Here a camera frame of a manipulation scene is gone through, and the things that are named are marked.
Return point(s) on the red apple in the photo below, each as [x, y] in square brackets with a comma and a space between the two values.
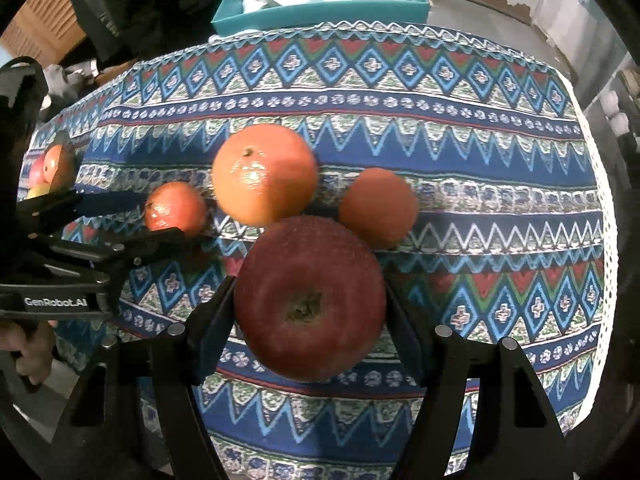
[310, 299]

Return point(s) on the teal cardboard box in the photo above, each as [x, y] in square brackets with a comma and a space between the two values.
[234, 16]

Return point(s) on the patterned blue tablecloth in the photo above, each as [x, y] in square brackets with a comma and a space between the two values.
[516, 234]

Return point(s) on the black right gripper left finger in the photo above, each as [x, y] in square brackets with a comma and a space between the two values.
[180, 359]

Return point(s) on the dark glass fruit bowl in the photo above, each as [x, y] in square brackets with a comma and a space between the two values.
[52, 167]

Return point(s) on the medium orange mandarin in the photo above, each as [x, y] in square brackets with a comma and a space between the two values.
[380, 207]

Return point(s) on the large orange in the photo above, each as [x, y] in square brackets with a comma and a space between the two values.
[263, 174]

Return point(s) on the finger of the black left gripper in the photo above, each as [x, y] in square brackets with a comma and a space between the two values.
[114, 255]
[65, 207]

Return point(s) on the black hanging clothing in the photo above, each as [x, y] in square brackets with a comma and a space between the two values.
[122, 30]

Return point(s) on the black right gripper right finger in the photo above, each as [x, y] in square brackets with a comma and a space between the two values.
[437, 359]

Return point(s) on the shoe rack with shoes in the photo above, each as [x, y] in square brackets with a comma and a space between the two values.
[608, 92]

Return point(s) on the left human hand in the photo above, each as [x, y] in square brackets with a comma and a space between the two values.
[35, 351]

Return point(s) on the small orange tangerine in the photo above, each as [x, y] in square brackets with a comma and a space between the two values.
[176, 205]

